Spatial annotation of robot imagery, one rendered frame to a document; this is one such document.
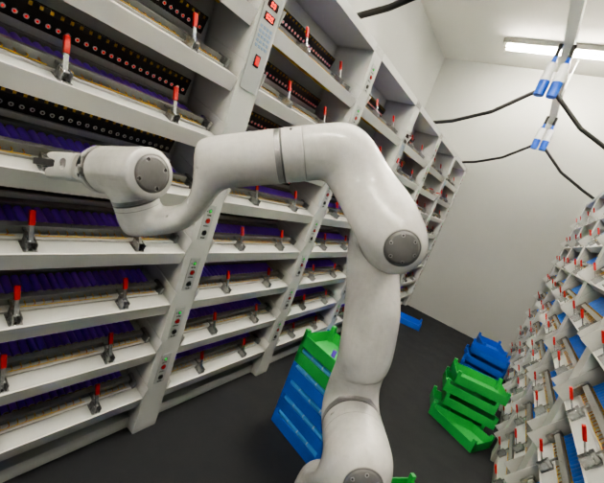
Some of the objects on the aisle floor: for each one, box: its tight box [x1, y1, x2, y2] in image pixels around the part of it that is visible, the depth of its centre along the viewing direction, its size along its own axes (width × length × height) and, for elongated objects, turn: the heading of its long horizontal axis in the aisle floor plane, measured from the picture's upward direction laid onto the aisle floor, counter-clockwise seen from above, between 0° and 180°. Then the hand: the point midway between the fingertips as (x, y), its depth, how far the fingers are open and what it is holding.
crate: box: [271, 405, 321, 464], centre depth 157 cm, size 30×20×8 cm
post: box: [127, 0, 286, 434], centre depth 121 cm, size 20×9×174 cm, turn 177°
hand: (60, 166), depth 72 cm, fingers open, 3 cm apart
